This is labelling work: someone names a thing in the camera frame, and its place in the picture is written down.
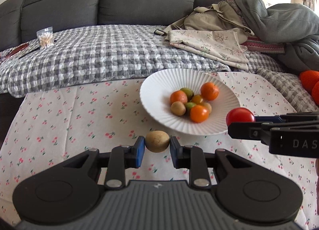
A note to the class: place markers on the orange fruits at edge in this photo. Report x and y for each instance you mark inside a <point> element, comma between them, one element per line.
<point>310,82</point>

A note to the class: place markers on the tan round longan fruit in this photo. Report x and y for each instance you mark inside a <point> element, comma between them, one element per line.
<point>207,106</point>

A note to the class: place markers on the folded floral cloth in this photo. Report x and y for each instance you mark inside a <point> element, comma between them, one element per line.
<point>222,46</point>

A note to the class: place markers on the tan longan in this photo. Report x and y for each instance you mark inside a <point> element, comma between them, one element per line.
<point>157,141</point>

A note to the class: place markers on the clear toothpick box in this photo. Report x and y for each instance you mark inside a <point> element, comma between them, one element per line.
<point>45,37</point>

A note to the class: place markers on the red patterned cushion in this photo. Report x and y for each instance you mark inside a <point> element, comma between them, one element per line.
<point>254,43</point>

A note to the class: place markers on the beige jacket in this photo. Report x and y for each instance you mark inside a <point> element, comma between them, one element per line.
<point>217,17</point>

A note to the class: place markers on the white ribbed plate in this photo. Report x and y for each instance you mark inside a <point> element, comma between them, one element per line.
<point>157,88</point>

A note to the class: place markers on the red tomato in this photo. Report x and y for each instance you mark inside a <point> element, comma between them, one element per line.
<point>239,114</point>

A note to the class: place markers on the small orange mandarin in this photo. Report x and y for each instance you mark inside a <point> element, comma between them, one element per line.
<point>178,95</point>

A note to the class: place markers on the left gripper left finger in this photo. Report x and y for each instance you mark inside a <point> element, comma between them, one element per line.
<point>119,159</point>

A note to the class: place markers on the amber brown cherry tomato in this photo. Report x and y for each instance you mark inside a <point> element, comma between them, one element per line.
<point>197,99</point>

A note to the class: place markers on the grey checkered blanket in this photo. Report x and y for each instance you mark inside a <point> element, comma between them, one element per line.
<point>94,54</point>

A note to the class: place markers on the orange cherry tomato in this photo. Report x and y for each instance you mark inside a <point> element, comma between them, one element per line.
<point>199,114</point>

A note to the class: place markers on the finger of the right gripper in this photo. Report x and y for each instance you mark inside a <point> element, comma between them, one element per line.
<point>290,117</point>
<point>254,131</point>

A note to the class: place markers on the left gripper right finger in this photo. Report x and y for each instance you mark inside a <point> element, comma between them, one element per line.
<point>196,161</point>

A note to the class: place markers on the green reddish oval fruit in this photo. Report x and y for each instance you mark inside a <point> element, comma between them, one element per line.
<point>189,106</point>

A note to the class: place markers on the dark grey sofa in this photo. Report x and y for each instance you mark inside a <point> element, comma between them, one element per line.
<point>21,19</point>

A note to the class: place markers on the large orange mandarin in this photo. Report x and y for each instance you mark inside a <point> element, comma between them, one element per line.
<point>209,91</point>

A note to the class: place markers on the dark red flat packet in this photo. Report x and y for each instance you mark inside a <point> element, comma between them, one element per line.
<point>20,48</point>

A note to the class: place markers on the cherry print tablecloth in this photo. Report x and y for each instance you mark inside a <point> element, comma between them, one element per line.
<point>53,126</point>

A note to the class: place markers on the grey woven throw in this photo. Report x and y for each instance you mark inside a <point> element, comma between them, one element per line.
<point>289,85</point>

